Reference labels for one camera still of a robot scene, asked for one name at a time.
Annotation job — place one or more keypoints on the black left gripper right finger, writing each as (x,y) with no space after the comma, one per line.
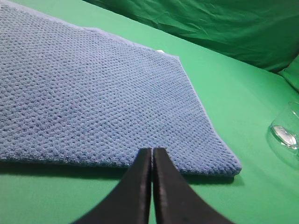
(175,201)

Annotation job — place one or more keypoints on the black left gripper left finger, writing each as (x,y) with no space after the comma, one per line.
(129,201)

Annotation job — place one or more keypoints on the transparent glass cup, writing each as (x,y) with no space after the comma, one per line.
(283,135)

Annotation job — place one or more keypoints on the blue knitted towel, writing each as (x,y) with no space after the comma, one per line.
(81,96)

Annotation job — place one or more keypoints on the green backdrop cloth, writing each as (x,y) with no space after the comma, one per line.
(263,33)

